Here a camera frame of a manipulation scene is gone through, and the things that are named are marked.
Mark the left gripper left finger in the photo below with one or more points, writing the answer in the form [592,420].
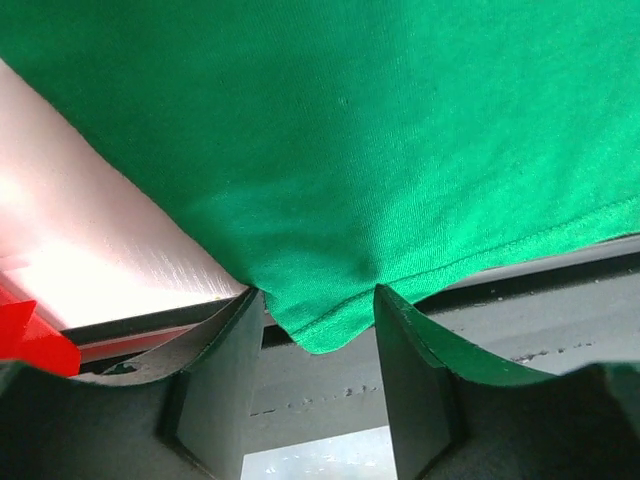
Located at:
[177,411]

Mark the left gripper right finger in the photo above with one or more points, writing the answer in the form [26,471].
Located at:
[457,411]

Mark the green t shirt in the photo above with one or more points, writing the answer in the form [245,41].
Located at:
[317,149]

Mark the red plastic bin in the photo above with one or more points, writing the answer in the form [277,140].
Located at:
[26,337]

